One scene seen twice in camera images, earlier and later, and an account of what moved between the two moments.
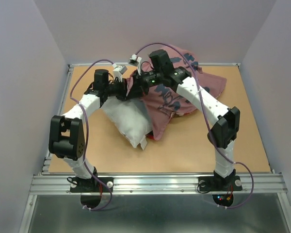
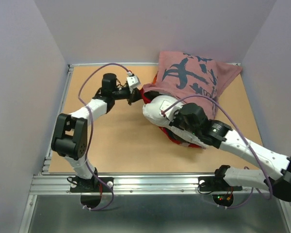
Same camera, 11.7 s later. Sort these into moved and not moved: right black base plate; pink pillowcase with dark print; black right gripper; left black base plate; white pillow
Moved: white pillow; pink pillowcase with dark print; black right gripper
Not moved: left black base plate; right black base plate
